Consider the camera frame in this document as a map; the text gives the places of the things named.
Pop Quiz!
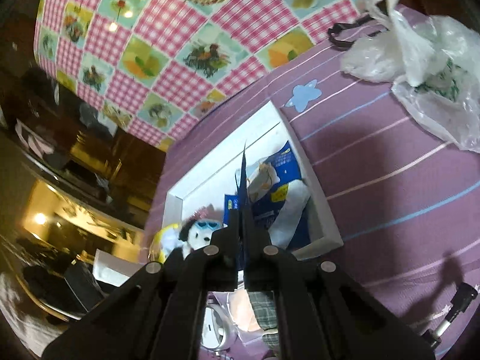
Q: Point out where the yellow wet wipes pack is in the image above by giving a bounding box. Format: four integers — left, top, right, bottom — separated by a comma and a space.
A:
148, 223, 183, 263

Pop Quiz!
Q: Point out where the clear bag beige sponge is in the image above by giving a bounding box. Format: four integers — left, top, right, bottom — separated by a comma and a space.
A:
227, 289, 260, 332

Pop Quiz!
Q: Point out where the white dog plush toy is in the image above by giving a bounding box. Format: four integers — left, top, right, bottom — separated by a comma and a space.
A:
179, 218, 224, 259

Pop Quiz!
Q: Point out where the white eye mask sachet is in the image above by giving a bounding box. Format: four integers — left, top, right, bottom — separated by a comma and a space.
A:
268, 180, 310, 250

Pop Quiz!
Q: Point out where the pink bubble wrap pouch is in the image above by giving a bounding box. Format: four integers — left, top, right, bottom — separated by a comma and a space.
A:
184, 205, 223, 224

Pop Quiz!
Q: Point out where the large blue eye mask pack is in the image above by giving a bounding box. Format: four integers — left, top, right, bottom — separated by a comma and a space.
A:
247, 142, 310, 251

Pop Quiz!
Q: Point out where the small blue sachet pack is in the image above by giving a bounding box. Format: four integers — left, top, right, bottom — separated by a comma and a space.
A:
236, 148, 248, 271

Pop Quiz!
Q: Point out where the white paper bag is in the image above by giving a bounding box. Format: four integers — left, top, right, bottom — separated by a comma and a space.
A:
93, 250, 143, 288

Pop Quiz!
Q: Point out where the white cardboard box tray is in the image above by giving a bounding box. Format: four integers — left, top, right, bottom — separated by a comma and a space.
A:
162, 102, 343, 260

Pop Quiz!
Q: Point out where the purple pump bottle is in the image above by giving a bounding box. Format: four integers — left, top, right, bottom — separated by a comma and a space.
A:
410, 282, 479, 350

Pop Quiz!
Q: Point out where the dark wooden cabinet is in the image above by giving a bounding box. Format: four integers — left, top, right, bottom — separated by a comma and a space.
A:
1, 10, 165, 228

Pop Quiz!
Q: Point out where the pink checkered tablecloth board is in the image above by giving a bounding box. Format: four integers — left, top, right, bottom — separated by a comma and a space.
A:
34, 0, 360, 150

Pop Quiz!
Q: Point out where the clear plastic bag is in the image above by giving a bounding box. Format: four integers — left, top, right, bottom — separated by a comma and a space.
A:
340, 0, 479, 152

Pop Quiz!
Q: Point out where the black strap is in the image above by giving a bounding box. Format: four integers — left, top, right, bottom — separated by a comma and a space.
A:
327, 14, 387, 51

